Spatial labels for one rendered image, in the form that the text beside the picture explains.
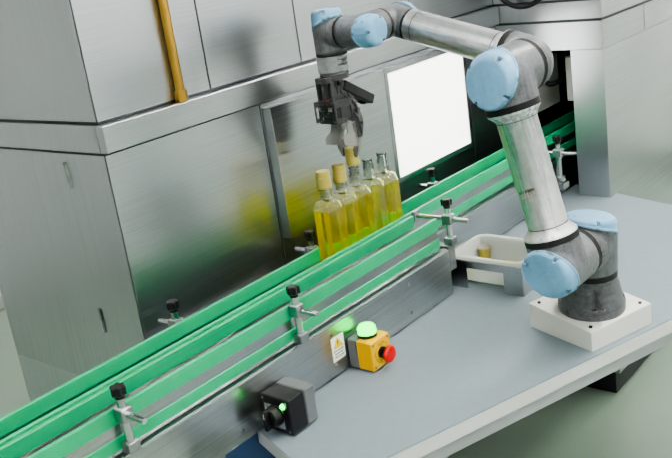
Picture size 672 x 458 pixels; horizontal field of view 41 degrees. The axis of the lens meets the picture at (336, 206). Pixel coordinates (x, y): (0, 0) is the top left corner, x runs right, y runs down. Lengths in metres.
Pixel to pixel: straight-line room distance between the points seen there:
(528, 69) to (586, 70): 1.14
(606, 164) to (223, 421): 1.69
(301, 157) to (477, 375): 0.71
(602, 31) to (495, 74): 1.17
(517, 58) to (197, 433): 0.96
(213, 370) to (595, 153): 1.68
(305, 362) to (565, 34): 1.52
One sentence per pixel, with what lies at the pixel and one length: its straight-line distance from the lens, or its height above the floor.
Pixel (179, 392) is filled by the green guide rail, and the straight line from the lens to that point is 1.74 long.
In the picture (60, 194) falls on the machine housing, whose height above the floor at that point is 1.23.
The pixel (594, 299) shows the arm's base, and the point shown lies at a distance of 2.07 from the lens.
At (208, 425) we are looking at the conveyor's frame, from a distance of 1.78.
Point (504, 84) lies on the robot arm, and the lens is 1.80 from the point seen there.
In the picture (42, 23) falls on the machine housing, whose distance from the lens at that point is 1.97.
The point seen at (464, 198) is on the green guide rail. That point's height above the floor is 0.92.
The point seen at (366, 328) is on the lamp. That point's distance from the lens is 2.02.
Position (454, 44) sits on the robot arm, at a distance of 2.05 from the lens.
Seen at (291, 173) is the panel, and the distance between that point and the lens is 2.24.
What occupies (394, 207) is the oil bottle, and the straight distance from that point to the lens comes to 2.34.
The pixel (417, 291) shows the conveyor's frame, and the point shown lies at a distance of 2.24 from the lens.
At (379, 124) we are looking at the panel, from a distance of 2.52.
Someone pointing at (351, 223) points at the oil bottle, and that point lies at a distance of 2.20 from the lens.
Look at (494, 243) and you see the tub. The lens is 2.52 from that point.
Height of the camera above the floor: 1.70
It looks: 17 degrees down
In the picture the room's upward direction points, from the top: 8 degrees counter-clockwise
